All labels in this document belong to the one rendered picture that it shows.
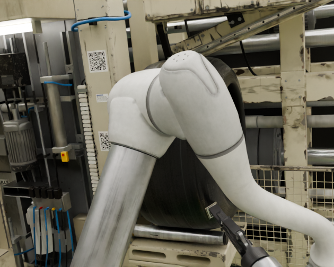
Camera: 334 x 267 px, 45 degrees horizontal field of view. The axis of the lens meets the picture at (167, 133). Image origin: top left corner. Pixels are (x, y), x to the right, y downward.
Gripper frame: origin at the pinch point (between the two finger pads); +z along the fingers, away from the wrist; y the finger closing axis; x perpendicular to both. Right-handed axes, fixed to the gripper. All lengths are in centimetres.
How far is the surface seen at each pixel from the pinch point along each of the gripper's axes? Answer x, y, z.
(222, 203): 3.7, 2.8, 5.0
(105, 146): -19, -5, 48
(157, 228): -16.8, 15.9, 20.0
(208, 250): -6.0, 19.8, 4.3
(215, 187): 2.9, -6.2, 4.6
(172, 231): -13.0, 16.0, 15.6
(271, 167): 38, 33, 30
